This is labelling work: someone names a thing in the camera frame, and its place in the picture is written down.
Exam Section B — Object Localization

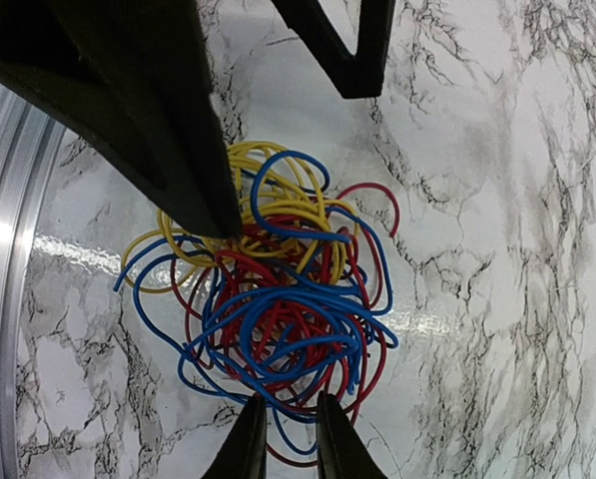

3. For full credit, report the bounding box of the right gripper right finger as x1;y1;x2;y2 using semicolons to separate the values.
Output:
316;392;386;479

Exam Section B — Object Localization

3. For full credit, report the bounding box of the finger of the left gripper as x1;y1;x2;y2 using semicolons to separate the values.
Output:
0;1;242;239
272;0;396;100

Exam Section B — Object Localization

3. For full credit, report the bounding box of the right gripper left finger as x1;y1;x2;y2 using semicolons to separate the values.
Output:
212;396;267;479

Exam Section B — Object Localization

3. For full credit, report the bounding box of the red cable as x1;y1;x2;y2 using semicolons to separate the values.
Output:
170;182;402;468

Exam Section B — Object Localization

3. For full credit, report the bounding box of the aluminium front frame rail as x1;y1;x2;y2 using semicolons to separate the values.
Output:
0;84;65;478

